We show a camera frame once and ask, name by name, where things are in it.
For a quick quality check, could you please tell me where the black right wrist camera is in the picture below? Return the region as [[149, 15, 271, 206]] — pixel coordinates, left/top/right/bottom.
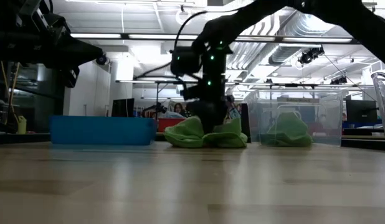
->
[[169, 46, 202, 76]]

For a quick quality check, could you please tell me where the black monitor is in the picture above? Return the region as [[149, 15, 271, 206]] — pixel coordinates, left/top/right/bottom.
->
[[111, 98, 135, 118], [345, 99, 379, 124]]

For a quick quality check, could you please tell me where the yellow plastic jug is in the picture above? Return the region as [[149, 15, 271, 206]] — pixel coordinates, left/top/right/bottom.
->
[[17, 115, 27, 135]]

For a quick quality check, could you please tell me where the black beam with light strips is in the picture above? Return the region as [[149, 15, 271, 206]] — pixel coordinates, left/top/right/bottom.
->
[[69, 32, 364, 44]]

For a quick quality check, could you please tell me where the black metal rig frame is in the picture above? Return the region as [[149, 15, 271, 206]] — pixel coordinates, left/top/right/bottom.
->
[[115, 79, 376, 121]]

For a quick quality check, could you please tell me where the black ceiling camera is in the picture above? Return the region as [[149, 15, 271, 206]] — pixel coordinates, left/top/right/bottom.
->
[[297, 45, 325, 65], [330, 75, 348, 85]]

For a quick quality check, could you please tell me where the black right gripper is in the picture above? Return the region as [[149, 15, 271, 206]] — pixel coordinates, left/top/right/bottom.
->
[[179, 46, 236, 134]]

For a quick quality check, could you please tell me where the red storage bin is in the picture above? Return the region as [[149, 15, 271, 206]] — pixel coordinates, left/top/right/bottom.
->
[[157, 117, 187, 133]]

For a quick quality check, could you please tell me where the deep clear plastic bin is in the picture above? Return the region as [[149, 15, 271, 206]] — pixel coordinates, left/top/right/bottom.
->
[[244, 89, 349, 147]]

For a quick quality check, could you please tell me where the silver ventilation duct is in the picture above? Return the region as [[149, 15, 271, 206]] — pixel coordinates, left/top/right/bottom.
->
[[267, 12, 336, 66]]

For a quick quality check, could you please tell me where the person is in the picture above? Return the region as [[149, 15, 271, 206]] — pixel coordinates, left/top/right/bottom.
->
[[173, 102, 187, 118]]

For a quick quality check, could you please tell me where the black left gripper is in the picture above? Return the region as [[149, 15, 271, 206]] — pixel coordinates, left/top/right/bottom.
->
[[30, 29, 100, 88]]

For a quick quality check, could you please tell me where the yellow cable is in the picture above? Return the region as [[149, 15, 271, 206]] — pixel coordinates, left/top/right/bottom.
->
[[0, 60, 21, 125]]

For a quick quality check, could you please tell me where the blue basket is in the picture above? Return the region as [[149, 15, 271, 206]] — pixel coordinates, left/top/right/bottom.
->
[[49, 115, 158, 146]]

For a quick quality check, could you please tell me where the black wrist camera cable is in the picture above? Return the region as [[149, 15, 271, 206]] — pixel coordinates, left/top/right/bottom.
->
[[173, 11, 209, 50]]

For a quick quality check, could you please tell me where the white round ceiling fixture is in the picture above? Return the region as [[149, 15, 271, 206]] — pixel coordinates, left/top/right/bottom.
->
[[175, 6, 193, 26]]

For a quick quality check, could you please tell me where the green microfiber towel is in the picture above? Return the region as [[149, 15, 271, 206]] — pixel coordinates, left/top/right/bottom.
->
[[163, 115, 249, 149], [260, 111, 314, 147]]

